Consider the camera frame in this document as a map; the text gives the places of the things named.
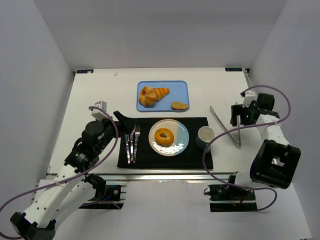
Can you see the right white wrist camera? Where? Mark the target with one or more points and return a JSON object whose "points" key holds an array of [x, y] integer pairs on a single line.
{"points": [[248, 97]]}

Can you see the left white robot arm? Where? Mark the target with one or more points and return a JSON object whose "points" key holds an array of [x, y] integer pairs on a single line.
{"points": [[74, 184]]}

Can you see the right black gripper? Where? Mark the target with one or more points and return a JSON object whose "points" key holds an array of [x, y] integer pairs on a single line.
{"points": [[239, 113]]}

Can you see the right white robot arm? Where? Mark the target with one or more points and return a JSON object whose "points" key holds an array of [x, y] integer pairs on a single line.
{"points": [[276, 160]]}

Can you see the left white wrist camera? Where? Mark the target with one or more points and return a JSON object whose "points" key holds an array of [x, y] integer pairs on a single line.
{"points": [[96, 113]]}

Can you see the blue corner label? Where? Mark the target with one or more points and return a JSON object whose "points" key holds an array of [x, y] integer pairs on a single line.
{"points": [[233, 69], [84, 71]]}

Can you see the round knotted bread roll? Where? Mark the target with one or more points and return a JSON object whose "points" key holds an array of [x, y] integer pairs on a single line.
{"points": [[147, 96]]}

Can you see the striped croissant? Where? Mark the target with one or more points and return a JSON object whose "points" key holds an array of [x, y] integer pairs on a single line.
{"points": [[161, 92]]}

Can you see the silver knife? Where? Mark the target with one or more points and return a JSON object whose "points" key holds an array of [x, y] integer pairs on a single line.
{"points": [[127, 139]]}

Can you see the silver fork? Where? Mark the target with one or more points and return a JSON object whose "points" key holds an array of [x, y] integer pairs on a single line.
{"points": [[136, 137]]}

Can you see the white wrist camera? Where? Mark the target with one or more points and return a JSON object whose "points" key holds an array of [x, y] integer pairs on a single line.
{"points": [[248, 97], [96, 113]]}

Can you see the metal tongs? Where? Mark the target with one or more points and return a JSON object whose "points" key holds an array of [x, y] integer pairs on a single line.
{"points": [[236, 141]]}

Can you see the dark green mug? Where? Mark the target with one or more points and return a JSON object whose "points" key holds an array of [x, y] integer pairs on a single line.
{"points": [[204, 136]]}

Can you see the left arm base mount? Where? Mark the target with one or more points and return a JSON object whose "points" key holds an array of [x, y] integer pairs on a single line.
{"points": [[106, 196]]}

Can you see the brown bread slice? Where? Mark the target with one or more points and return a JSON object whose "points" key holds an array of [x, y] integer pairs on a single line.
{"points": [[179, 106]]}

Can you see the black placemat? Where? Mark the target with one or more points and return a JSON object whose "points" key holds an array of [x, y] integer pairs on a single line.
{"points": [[147, 158]]}

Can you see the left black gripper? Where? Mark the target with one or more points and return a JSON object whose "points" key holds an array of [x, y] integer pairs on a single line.
{"points": [[120, 122]]}

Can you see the silver spoon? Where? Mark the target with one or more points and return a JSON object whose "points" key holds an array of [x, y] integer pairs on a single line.
{"points": [[131, 150]]}

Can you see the white and blue plate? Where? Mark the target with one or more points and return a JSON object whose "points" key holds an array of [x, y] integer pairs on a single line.
{"points": [[180, 134]]}

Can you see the left blue corner label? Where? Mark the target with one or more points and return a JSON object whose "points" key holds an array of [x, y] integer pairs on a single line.
{"points": [[84, 71]]}

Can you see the right blue corner label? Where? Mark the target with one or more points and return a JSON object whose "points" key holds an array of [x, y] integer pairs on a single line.
{"points": [[233, 69]]}

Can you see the blue plastic tray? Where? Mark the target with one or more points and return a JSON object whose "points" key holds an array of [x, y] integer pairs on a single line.
{"points": [[178, 93]]}

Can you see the orange bagel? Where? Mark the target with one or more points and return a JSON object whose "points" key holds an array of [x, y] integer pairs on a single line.
{"points": [[164, 136]]}

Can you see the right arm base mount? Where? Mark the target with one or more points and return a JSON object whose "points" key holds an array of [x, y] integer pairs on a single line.
{"points": [[224, 198]]}

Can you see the aluminium frame rail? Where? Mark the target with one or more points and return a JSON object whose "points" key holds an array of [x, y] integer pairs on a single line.
{"points": [[200, 177]]}

